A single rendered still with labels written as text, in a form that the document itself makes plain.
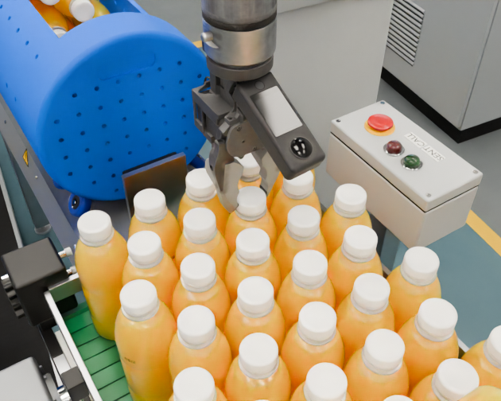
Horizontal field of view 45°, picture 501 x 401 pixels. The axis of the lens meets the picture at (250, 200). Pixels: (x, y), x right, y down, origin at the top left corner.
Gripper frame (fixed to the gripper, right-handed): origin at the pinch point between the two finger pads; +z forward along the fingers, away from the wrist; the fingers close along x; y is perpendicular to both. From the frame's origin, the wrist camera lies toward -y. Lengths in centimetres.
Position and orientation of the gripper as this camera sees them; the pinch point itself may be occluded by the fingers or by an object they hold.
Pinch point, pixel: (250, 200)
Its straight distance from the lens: 76.5
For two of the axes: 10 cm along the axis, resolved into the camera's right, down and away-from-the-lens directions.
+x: -8.5, 3.7, -3.8
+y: -5.3, -5.9, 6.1
